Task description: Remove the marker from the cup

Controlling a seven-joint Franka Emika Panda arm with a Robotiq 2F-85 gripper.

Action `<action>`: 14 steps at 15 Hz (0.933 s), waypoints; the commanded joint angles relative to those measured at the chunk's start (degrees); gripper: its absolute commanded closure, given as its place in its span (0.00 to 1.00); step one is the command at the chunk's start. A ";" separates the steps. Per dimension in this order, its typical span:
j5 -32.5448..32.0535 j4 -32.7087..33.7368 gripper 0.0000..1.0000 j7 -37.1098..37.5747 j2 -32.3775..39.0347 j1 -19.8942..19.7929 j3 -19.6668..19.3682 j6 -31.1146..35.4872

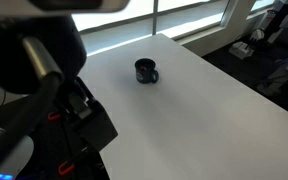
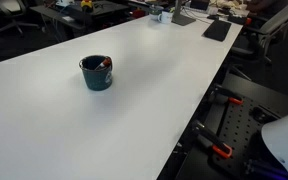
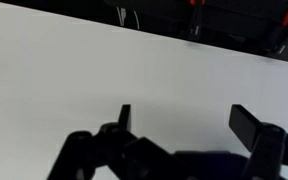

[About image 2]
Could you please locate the black office chair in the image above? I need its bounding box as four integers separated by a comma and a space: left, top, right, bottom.
0, 0, 40, 36

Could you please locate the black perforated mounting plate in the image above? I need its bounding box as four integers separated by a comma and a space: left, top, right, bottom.
212, 95, 282, 180

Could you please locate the black clamp orange handle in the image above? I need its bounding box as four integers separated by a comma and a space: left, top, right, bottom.
209, 83, 244, 106
191, 120, 234, 159

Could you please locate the yellow red toy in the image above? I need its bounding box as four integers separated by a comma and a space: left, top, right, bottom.
80, 0, 94, 13

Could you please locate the dark cluttered desk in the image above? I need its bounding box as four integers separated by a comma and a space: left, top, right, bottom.
28, 0, 130, 38

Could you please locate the white coffee mug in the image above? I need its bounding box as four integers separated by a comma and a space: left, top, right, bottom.
157, 10, 174, 25

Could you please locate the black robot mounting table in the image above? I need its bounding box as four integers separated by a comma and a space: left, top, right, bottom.
157, 71, 288, 180

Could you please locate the grey mesh office chair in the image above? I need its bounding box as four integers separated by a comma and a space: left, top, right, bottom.
230, 0, 288, 81

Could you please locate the dark teal mug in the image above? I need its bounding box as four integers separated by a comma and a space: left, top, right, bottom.
78, 54, 114, 92

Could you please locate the black mouse pad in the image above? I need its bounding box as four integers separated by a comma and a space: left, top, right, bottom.
202, 19, 232, 43

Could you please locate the black marker orange cap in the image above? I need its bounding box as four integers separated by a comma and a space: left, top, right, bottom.
94, 57, 113, 71

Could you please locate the grey monitor stand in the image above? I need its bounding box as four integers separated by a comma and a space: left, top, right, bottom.
171, 0, 197, 27

